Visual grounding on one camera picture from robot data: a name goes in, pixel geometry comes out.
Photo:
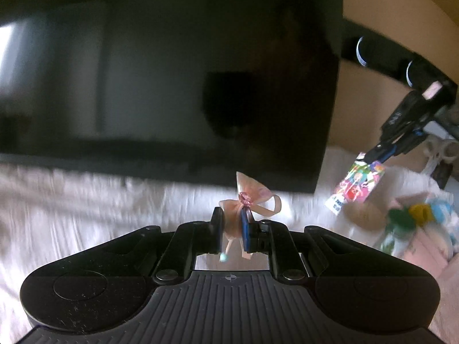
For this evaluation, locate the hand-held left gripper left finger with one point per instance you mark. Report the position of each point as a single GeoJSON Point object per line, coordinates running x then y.
{"type": "Point", "coordinates": [217, 231]}

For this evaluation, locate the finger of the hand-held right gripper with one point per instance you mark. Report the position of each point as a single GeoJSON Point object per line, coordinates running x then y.
{"type": "Point", "coordinates": [373, 152]}
{"type": "Point", "coordinates": [392, 154]}

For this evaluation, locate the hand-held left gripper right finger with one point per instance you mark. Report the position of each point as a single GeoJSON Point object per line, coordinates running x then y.
{"type": "Point", "coordinates": [245, 229]}

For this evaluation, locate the pink ribbon bow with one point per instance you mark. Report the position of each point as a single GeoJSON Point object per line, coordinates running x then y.
{"type": "Point", "coordinates": [251, 195]}

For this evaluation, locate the colourful printed packet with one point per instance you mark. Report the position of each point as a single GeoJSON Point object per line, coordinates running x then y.
{"type": "Point", "coordinates": [355, 186]}

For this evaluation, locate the light blue soft toy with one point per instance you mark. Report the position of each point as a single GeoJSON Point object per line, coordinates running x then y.
{"type": "Point", "coordinates": [441, 212]}

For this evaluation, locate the beige plush toy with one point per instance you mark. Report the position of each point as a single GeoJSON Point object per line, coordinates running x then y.
{"type": "Point", "coordinates": [365, 215]}

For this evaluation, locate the black band with white rings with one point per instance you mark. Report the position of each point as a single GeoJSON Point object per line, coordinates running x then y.
{"type": "Point", "coordinates": [380, 53]}

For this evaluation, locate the pink cloth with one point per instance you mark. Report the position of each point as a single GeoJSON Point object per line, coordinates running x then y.
{"type": "Point", "coordinates": [426, 245]}

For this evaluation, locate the white textured blanket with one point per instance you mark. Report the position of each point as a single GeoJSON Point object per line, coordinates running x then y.
{"type": "Point", "coordinates": [89, 215]}

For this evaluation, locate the black screen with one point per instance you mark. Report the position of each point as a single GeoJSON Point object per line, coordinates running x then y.
{"type": "Point", "coordinates": [161, 79]}

